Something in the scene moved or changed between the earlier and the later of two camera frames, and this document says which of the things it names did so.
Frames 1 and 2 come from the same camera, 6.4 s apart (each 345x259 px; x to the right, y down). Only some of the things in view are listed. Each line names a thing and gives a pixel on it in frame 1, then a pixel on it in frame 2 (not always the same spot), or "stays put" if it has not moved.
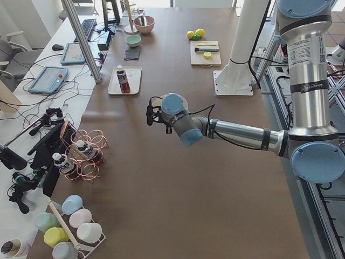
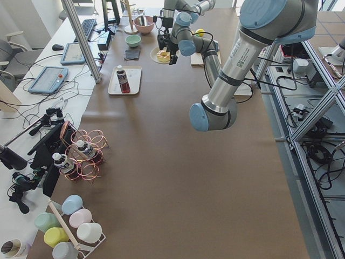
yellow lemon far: (200, 32) stays put
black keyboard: (88, 26) stays put
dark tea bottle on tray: (123, 80) stays put
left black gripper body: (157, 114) to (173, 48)
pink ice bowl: (144, 24) stays put
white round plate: (158, 101) to (153, 55)
